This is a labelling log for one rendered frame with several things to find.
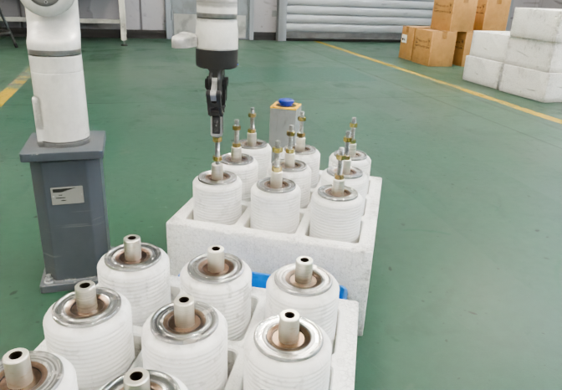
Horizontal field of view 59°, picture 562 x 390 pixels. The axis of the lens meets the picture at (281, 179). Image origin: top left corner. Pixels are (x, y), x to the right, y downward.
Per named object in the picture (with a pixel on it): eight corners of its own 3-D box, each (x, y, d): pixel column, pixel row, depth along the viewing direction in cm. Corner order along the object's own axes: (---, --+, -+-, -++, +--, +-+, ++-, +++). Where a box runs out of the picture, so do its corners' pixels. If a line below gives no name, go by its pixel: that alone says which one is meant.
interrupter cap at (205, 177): (244, 178, 99) (244, 176, 99) (218, 190, 93) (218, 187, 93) (216, 170, 103) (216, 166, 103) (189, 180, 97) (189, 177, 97)
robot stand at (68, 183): (39, 294, 102) (17, 154, 91) (49, 258, 115) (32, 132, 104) (114, 285, 106) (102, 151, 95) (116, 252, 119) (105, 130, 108)
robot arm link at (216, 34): (179, 43, 93) (178, 7, 91) (239, 46, 93) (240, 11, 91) (169, 48, 84) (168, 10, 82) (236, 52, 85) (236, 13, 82)
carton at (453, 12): (472, 32, 439) (478, -5, 428) (449, 31, 432) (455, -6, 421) (452, 28, 465) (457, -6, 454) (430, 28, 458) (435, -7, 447)
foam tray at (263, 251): (169, 302, 101) (165, 222, 95) (230, 221, 137) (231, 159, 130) (362, 337, 94) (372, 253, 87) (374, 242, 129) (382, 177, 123)
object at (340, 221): (337, 260, 106) (344, 181, 99) (364, 284, 98) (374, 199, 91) (297, 270, 101) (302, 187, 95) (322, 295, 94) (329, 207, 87)
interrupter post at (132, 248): (120, 262, 68) (119, 240, 67) (129, 254, 70) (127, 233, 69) (137, 264, 67) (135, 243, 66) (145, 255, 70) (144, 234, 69)
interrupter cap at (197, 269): (178, 281, 64) (178, 276, 64) (198, 253, 71) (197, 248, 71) (236, 289, 63) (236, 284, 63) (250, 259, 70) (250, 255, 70)
